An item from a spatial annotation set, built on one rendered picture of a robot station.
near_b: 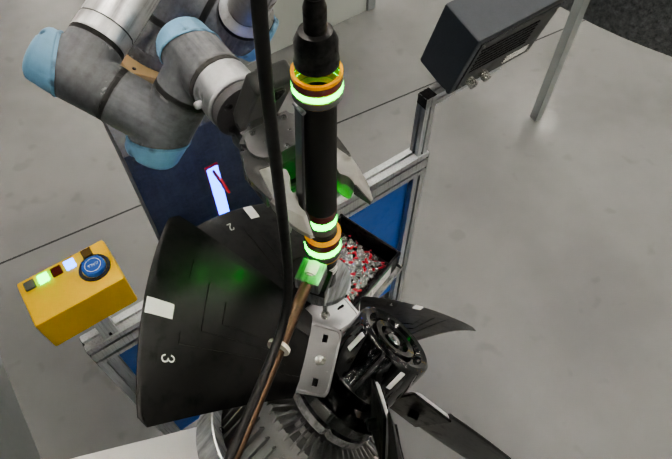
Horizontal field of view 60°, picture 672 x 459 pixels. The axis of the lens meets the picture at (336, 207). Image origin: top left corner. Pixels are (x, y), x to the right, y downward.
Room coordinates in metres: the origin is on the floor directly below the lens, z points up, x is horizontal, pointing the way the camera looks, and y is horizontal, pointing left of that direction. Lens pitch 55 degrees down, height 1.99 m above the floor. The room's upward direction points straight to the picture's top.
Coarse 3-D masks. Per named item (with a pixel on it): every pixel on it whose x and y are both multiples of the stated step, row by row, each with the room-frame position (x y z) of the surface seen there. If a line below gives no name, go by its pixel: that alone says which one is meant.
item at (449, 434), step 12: (456, 420) 0.22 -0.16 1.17; (432, 432) 0.23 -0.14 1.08; (444, 432) 0.22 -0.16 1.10; (456, 432) 0.22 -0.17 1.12; (468, 432) 0.21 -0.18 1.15; (444, 444) 0.22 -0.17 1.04; (456, 444) 0.21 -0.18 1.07; (468, 444) 0.20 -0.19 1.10; (480, 444) 0.20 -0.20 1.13; (492, 444) 0.19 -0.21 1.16; (468, 456) 0.20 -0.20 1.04; (480, 456) 0.19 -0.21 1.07; (492, 456) 0.19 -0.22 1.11; (504, 456) 0.18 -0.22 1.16
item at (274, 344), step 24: (264, 0) 0.28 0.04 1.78; (312, 0) 0.36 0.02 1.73; (264, 24) 0.28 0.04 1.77; (264, 48) 0.28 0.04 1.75; (264, 72) 0.28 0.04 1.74; (264, 96) 0.28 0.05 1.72; (264, 120) 0.28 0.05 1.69; (288, 240) 0.27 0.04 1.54; (288, 264) 0.27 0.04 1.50; (288, 288) 0.27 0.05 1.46; (288, 312) 0.26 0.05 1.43; (264, 384) 0.19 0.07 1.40; (240, 432) 0.15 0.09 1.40
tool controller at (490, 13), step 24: (456, 0) 1.02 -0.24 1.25; (480, 0) 1.03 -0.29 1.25; (504, 0) 1.04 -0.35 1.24; (528, 0) 1.05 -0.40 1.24; (552, 0) 1.06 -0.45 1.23; (456, 24) 0.98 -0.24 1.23; (480, 24) 0.97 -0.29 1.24; (504, 24) 0.98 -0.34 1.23; (528, 24) 1.02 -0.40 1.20; (432, 48) 1.02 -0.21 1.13; (456, 48) 0.97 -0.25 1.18; (480, 48) 0.94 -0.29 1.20; (504, 48) 1.01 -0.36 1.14; (528, 48) 1.10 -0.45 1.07; (432, 72) 1.01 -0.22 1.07; (456, 72) 0.96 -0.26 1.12; (480, 72) 1.00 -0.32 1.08
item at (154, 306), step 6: (150, 300) 0.26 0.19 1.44; (156, 300) 0.27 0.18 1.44; (150, 306) 0.26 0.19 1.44; (156, 306) 0.26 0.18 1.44; (162, 306) 0.26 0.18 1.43; (168, 306) 0.27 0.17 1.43; (150, 312) 0.25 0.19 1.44; (156, 312) 0.25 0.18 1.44; (162, 312) 0.26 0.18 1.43; (168, 312) 0.26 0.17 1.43
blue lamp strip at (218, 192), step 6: (210, 168) 0.64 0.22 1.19; (216, 168) 0.65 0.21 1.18; (210, 174) 0.64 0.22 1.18; (210, 180) 0.64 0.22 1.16; (216, 180) 0.64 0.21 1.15; (216, 186) 0.64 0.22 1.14; (216, 192) 0.64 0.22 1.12; (222, 192) 0.65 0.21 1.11; (216, 198) 0.64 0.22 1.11; (222, 198) 0.64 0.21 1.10; (216, 204) 0.64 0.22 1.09; (222, 204) 0.64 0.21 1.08; (222, 210) 0.64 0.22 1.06; (228, 210) 0.65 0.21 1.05
